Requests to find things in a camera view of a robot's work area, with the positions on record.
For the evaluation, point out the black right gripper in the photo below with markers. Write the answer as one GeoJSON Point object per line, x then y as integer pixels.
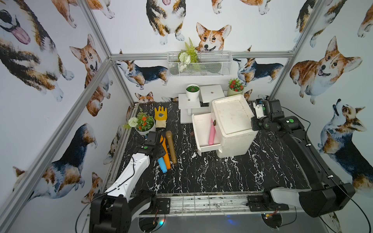
{"type": "Point", "coordinates": [253, 120]}

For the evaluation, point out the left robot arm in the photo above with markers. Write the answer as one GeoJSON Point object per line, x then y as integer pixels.
{"type": "Point", "coordinates": [114, 210]}

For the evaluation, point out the red flower pot plant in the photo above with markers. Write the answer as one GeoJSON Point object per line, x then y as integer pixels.
{"type": "Point", "coordinates": [235, 87]}

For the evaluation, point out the blue microphone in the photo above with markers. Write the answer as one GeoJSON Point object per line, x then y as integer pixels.
{"type": "Point", "coordinates": [162, 165]}

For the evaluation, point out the white drawer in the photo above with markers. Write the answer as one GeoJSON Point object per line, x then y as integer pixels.
{"type": "Point", "coordinates": [202, 127]}

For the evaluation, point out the pink microphone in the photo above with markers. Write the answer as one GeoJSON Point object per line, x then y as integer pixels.
{"type": "Point", "coordinates": [212, 133]}

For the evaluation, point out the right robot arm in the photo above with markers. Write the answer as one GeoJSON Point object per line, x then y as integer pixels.
{"type": "Point", "coordinates": [326, 192]}

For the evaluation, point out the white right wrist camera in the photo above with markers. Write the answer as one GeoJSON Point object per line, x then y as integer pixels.
{"type": "Point", "coordinates": [259, 110]}

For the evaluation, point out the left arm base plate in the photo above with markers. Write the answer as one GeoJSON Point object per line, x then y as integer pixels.
{"type": "Point", "coordinates": [161, 205]}

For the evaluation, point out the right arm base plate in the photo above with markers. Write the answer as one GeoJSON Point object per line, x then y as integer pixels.
{"type": "Point", "coordinates": [263, 202]}

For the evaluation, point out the gold brown microphone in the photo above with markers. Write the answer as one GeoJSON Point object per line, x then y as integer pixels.
{"type": "Point", "coordinates": [169, 137]}

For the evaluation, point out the white wire wall basket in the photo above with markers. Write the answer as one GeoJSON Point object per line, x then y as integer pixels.
{"type": "Point", "coordinates": [210, 64]}

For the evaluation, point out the orange microphone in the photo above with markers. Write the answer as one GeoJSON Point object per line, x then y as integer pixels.
{"type": "Point", "coordinates": [166, 156]}

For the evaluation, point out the white stepped display stand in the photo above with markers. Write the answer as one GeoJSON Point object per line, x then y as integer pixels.
{"type": "Point", "coordinates": [199, 102]}

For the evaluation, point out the orange flower white pot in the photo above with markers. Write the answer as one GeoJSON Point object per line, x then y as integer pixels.
{"type": "Point", "coordinates": [143, 123]}

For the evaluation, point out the white drawer cabinet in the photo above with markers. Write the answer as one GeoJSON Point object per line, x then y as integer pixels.
{"type": "Point", "coordinates": [232, 117]}

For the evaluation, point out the white cup green top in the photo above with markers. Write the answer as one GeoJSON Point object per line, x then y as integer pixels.
{"type": "Point", "coordinates": [192, 92]}

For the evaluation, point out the green fern white flowers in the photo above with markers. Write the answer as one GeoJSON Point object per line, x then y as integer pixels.
{"type": "Point", "coordinates": [187, 56]}

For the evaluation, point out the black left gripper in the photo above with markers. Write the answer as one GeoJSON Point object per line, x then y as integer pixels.
{"type": "Point", "coordinates": [159, 149]}

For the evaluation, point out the yellow work glove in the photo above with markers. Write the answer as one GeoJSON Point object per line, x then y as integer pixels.
{"type": "Point", "coordinates": [160, 117]}

